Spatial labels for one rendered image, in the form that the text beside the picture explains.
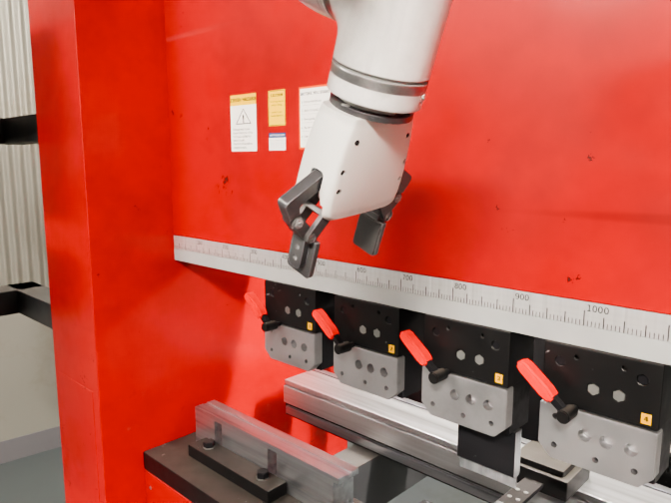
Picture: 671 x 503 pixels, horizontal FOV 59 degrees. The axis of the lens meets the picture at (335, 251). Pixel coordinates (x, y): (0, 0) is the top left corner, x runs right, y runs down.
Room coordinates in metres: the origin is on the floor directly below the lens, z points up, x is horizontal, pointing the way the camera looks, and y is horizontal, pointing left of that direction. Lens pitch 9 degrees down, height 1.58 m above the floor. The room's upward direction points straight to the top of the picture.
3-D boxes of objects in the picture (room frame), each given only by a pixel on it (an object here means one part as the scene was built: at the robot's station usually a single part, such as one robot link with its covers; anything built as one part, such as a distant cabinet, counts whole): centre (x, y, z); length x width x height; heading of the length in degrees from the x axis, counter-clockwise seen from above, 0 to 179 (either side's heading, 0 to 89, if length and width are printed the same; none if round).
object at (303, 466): (1.26, 0.15, 0.92); 0.50 x 0.06 x 0.10; 46
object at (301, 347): (1.17, 0.07, 1.26); 0.15 x 0.09 x 0.17; 46
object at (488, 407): (0.90, -0.22, 1.26); 0.15 x 0.09 x 0.17; 46
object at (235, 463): (1.26, 0.23, 0.89); 0.30 x 0.05 x 0.03; 46
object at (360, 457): (1.47, -0.18, 0.81); 0.64 x 0.08 x 0.14; 136
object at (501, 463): (0.88, -0.24, 1.13); 0.10 x 0.02 x 0.10; 46
